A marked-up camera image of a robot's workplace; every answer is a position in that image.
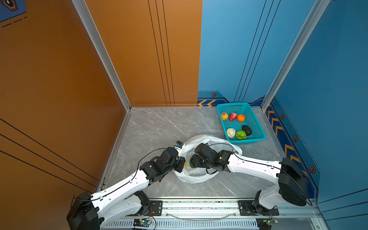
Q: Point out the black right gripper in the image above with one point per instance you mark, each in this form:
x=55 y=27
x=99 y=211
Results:
x=197 y=157

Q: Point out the orange tangerine fruit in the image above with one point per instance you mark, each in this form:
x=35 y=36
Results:
x=241 y=118

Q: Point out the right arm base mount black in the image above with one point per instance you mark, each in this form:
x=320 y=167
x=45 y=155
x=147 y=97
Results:
x=246 y=208

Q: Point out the aluminium corner post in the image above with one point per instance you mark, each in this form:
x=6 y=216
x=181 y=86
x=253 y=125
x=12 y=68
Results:
x=309 y=25
x=94 y=35

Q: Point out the aluminium corner post right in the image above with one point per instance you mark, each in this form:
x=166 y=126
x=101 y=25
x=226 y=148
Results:
x=309 y=25

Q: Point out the dark avocado fruit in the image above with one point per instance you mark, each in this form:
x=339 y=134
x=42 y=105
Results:
x=247 y=130

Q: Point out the white plastic bag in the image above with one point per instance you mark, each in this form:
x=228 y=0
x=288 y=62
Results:
x=199 y=175

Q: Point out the pink peach fruit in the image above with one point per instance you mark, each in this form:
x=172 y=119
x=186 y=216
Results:
x=233 y=117

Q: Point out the teal plastic basket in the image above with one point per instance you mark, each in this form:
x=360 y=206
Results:
x=251 y=121

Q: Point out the green circuit board left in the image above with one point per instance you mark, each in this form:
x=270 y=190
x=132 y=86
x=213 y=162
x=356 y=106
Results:
x=141 y=223

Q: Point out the aluminium corner post left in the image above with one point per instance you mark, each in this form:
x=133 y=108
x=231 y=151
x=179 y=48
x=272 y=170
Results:
x=94 y=35

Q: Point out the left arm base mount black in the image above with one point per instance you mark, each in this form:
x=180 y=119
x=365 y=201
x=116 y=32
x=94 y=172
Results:
x=154 y=208

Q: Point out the circuit board right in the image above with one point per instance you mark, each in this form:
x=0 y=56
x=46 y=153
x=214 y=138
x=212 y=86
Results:
x=270 y=222

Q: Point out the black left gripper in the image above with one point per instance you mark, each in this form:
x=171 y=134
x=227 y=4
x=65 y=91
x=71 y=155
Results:
x=181 y=161

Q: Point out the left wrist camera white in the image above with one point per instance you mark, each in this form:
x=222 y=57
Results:
x=179 y=145

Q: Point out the beige pear fruit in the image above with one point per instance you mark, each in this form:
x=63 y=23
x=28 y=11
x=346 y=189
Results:
x=231 y=133

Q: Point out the yellow orange bumpy fruit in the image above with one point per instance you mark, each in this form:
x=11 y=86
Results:
x=224 y=116

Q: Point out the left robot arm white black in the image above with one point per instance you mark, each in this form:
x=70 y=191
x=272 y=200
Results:
x=95 y=211

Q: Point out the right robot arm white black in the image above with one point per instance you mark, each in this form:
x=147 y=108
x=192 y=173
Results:
x=290 y=184

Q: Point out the light green bumpy fruit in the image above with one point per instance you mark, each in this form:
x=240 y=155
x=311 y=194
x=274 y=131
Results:
x=241 y=135

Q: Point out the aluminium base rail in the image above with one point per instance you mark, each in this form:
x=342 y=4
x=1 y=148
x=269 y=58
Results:
x=220 y=213

